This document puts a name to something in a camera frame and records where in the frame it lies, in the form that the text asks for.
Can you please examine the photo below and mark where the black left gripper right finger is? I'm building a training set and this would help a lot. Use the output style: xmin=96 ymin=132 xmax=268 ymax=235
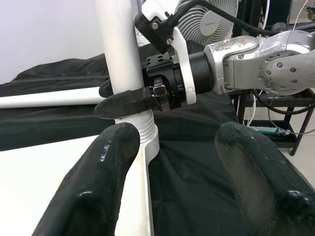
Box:
xmin=214 ymin=122 xmax=315 ymax=236

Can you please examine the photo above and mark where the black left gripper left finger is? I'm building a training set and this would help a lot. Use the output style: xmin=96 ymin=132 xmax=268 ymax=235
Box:
xmin=31 ymin=122 xmax=141 ymax=236

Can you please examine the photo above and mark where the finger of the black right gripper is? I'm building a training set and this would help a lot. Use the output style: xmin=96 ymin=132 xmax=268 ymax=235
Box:
xmin=94 ymin=88 xmax=155 ymax=119
xmin=98 ymin=79 xmax=114 ymax=98

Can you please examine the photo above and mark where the white plastic table leg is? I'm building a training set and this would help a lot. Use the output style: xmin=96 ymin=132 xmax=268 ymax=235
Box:
xmin=0 ymin=86 xmax=107 ymax=109
xmin=94 ymin=0 xmax=158 ymax=140

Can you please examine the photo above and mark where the white plastic children table top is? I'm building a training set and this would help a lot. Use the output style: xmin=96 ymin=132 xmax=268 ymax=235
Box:
xmin=0 ymin=117 xmax=161 ymax=236

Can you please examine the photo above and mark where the green white power strip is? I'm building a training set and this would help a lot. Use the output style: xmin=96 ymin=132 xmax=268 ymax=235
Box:
xmin=251 ymin=125 xmax=292 ymax=138

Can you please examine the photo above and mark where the black metal rack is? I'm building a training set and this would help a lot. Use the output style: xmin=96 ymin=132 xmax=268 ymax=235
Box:
xmin=231 ymin=87 xmax=315 ymax=157

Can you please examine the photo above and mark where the white round fan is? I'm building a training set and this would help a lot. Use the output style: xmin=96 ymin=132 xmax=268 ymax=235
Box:
xmin=176 ymin=0 xmax=240 ymax=47

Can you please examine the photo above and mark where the black table cloth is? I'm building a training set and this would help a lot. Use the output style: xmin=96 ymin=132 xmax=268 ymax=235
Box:
xmin=0 ymin=40 xmax=252 ymax=236

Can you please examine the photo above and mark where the white floor cable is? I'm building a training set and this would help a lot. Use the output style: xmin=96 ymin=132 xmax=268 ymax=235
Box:
xmin=242 ymin=89 xmax=260 ymax=126

